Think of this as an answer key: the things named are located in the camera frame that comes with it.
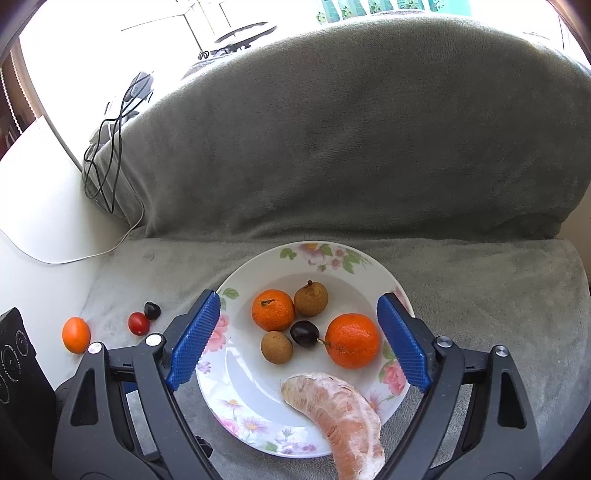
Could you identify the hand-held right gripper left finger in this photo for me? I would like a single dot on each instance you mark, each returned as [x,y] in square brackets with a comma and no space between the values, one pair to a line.
[194,341]

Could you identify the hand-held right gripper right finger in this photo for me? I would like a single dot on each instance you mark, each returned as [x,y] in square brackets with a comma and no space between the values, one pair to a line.
[404,344]

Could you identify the small mandarin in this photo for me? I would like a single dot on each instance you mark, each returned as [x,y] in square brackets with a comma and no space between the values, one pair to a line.
[353,341]
[272,311]

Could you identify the dark purple plum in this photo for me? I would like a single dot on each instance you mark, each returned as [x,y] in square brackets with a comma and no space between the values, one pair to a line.
[152,310]

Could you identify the red cherry tomato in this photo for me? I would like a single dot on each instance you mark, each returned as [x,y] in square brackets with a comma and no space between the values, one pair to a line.
[138,324]

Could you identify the large orange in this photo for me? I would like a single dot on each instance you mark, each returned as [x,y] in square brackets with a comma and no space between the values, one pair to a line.
[76,334]

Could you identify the white floral plate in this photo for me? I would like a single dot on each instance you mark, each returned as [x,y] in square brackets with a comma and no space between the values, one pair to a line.
[258,392]

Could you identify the brown longan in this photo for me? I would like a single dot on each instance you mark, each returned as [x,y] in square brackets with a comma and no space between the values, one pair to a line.
[277,347]
[310,300]

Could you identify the dark grape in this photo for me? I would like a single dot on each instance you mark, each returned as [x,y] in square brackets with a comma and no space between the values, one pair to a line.
[304,333]

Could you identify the peeled pomelo segment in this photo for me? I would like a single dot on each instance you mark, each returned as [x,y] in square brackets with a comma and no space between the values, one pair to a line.
[341,424]

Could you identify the light grey blanket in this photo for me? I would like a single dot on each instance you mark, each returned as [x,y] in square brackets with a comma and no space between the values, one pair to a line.
[485,286]

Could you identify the white board panel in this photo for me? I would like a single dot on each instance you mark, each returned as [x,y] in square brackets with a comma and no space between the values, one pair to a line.
[37,194]

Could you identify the dark grey blanket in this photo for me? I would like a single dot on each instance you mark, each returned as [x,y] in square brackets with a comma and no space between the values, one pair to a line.
[346,138]

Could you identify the white power strip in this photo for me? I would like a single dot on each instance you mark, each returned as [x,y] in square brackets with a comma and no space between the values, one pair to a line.
[108,110]

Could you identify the black power adapter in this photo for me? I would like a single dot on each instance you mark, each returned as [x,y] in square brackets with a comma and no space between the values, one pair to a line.
[141,87]

